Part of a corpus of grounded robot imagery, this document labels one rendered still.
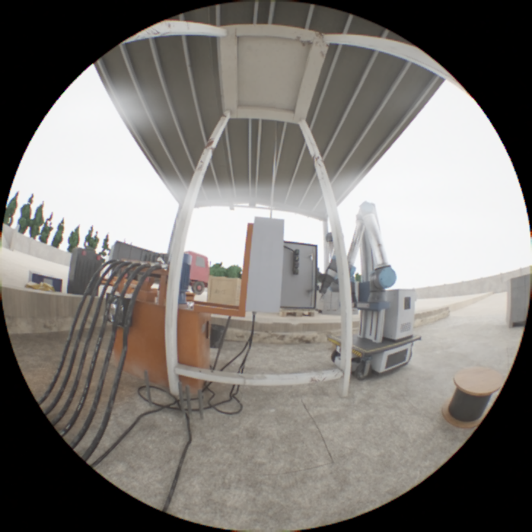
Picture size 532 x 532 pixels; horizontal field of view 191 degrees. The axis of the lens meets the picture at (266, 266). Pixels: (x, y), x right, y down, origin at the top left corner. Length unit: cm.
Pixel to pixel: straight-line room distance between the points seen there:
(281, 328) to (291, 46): 334
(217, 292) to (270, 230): 333
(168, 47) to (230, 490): 558
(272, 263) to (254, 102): 159
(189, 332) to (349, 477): 115
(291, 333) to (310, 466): 210
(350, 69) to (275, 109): 304
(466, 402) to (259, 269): 156
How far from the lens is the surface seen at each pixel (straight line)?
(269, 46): 174
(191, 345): 108
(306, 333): 264
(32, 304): 219
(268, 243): 99
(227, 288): 410
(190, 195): 106
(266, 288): 94
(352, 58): 454
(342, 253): 103
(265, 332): 253
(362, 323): 187
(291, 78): 177
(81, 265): 263
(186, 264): 138
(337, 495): 83
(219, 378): 103
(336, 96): 465
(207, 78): 380
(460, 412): 130
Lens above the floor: 75
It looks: 11 degrees up
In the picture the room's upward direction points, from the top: 4 degrees clockwise
